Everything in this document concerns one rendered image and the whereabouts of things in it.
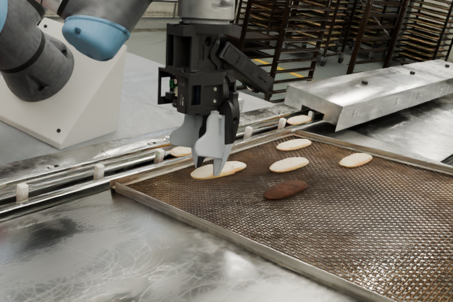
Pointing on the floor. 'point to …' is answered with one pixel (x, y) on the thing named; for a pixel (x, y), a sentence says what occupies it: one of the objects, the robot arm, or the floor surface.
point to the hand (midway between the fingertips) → (211, 162)
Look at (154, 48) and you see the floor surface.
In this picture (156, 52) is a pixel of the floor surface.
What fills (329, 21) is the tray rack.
